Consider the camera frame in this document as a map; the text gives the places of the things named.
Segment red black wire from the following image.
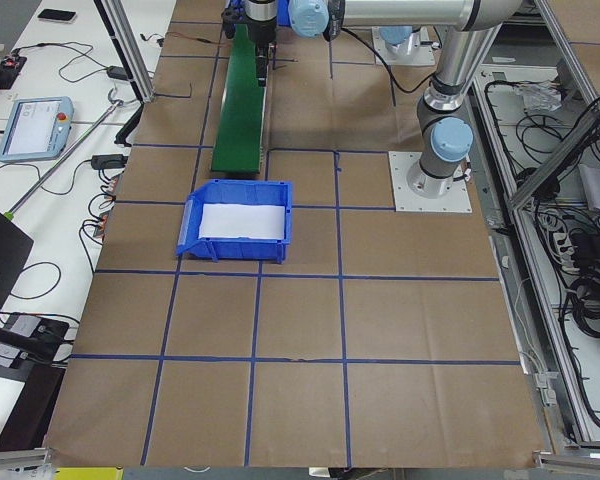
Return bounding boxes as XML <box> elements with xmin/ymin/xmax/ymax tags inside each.
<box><xmin>165</xmin><ymin>31</ymin><xmax>229</xmax><ymax>50</ymax></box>

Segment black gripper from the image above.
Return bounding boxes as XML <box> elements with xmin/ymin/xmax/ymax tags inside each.
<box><xmin>249</xmin><ymin>19</ymin><xmax>277</xmax><ymax>75</ymax></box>

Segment white foam pad source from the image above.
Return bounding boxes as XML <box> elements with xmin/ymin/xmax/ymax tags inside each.
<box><xmin>199</xmin><ymin>204</ymin><xmax>286</xmax><ymax>240</ymax></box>

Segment blue source bin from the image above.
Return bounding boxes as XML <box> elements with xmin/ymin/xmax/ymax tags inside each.
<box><xmin>176</xmin><ymin>179</ymin><xmax>293</xmax><ymax>263</ymax></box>

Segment green conveyor belt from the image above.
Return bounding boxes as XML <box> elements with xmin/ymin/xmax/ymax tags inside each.
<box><xmin>211</xmin><ymin>24</ymin><xmax>266</xmax><ymax>175</ymax></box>

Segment black smartphone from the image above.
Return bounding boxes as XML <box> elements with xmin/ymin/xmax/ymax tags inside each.
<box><xmin>37</xmin><ymin>8</ymin><xmax>77</xmax><ymax>23</ymax></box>

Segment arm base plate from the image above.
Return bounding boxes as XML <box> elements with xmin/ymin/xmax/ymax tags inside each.
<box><xmin>372</xmin><ymin>25</ymin><xmax>437</xmax><ymax>67</ymax></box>
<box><xmin>388</xmin><ymin>151</ymin><xmax>472</xmax><ymax>214</ymax></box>

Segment black power adapter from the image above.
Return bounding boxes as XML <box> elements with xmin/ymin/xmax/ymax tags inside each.
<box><xmin>106</xmin><ymin>66</ymin><xmax>129</xmax><ymax>81</ymax></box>

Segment teach pendant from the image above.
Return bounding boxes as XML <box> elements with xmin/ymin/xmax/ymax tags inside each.
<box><xmin>0</xmin><ymin>96</ymin><xmax>74</xmax><ymax>163</ymax></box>

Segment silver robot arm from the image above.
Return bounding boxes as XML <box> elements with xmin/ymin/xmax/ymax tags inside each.
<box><xmin>344</xmin><ymin>1</ymin><xmax>486</xmax><ymax>199</ymax></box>
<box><xmin>221</xmin><ymin>0</ymin><xmax>345</xmax><ymax>86</ymax></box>

